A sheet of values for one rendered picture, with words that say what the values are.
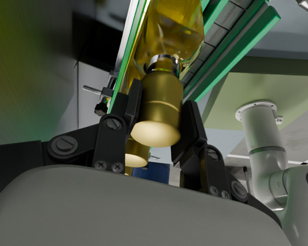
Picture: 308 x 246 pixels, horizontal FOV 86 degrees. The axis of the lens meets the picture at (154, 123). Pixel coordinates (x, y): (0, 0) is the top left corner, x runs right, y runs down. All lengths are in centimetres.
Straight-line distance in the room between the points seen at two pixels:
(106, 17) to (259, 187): 62
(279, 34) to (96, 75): 49
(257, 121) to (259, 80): 13
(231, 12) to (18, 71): 33
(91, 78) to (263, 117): 53
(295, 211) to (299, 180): 7
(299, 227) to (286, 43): 44
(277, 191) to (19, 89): 52
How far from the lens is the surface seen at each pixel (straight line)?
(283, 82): 59
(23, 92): 22
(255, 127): 60
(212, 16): 27
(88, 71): 49
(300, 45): 63
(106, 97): 40
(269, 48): 60
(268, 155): 56
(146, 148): 15
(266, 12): 32
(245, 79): 54
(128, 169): 20
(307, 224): 45
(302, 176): 49
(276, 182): 51
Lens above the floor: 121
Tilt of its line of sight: 34 degrees down
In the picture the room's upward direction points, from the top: 172 degrees counter-clockwise
